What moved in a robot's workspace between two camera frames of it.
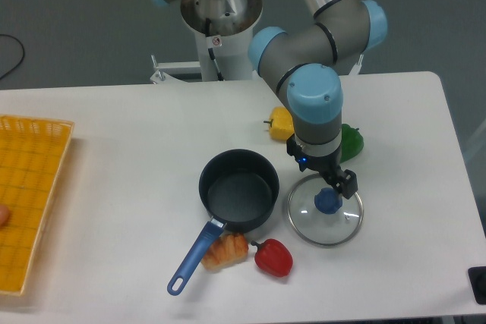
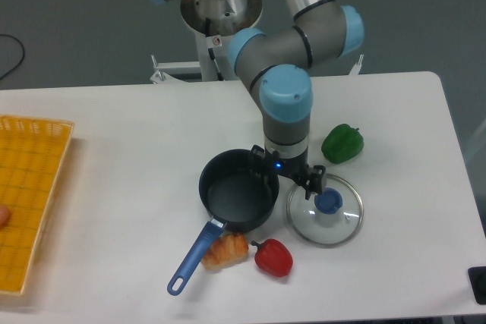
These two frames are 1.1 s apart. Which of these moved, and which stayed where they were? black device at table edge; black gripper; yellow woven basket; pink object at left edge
Moved: black gripper
Stayed: yellow woven basket; pink object at left edge; black device at table edge
